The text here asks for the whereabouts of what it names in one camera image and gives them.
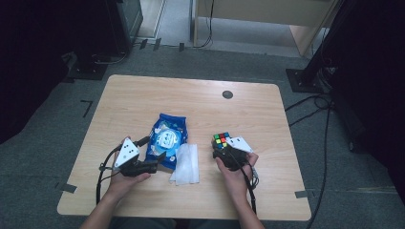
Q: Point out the black floor tape strip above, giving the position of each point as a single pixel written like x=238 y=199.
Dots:
x=181 y=47
x=157 y=44

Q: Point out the multicoloured puzzle cube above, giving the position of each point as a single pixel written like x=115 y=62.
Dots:
x=220 y=140

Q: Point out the person's lap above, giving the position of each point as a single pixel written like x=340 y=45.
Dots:
x=178 y=224

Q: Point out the person's right hand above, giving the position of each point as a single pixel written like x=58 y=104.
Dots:
x=238 y=184

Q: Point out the dark cabinet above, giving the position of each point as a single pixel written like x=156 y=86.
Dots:
x=127 y=19

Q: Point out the black round table grommet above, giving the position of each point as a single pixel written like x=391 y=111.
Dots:
x=227 y=94

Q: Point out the white wet wipe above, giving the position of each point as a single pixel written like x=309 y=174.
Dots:
x=186 y=165

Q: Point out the blue snack bag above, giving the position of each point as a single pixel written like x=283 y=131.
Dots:
x=165 y=140

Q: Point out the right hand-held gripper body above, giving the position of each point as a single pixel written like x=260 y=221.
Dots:
x=235 y=159

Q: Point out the black curtain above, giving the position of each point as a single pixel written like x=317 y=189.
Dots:
x=31 y=63
x=375 y=95

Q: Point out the black stand base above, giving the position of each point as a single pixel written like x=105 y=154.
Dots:
x=86 y=68
x=302 y=81

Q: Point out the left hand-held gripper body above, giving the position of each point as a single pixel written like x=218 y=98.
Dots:
x=126 y=154

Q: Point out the beige wooden desk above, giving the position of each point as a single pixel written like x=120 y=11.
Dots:
x=254 y=12

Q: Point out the person's left hand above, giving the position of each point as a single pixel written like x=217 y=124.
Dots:
x=124 y=184

